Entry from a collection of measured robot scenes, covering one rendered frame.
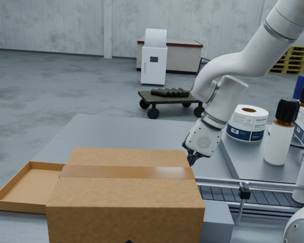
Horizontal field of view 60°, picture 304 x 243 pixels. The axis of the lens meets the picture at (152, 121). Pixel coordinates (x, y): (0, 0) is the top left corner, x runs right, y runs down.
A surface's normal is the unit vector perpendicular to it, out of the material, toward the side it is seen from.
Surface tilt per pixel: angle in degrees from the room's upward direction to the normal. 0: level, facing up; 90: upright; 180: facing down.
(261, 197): 0
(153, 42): 71
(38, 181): 0
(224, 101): 85
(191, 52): 90
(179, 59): 90
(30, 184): 0
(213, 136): 89
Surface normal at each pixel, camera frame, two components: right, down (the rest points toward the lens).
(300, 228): -0.86, -0.50
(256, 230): 0.06, -0.93
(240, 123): -0.66, 0.23
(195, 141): -0.09, 0.33
